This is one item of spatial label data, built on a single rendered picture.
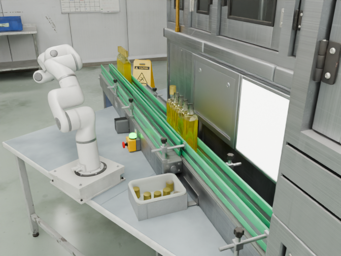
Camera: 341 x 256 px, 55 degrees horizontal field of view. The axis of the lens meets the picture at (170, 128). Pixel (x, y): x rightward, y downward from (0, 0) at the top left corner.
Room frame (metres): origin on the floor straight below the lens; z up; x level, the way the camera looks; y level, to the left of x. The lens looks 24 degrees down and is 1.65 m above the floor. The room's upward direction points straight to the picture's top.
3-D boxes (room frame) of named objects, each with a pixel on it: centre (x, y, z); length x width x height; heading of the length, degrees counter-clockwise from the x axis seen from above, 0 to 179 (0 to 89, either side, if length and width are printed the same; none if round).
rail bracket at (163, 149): (1.34, 0.01, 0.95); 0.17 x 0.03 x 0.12; 111
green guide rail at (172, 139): (2.21, 0.26, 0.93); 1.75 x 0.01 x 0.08; 21
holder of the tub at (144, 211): (1.21, 0.03, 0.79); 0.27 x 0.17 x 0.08; 111
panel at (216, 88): (1.30, -0.29, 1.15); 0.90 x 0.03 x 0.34; 21
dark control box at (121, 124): (1.98, 0.32, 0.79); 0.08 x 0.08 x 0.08; 21
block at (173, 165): (1.35, -0.01, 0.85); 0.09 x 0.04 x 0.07; 111
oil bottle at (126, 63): (2.61, 0.35, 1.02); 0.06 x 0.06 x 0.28; 21
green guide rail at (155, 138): (2.18, 0.33, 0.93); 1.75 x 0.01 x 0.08; 21
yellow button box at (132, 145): (1.72, 0.22, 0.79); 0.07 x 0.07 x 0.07; 21
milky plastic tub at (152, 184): (1.20, 0.06, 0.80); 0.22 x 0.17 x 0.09; 111
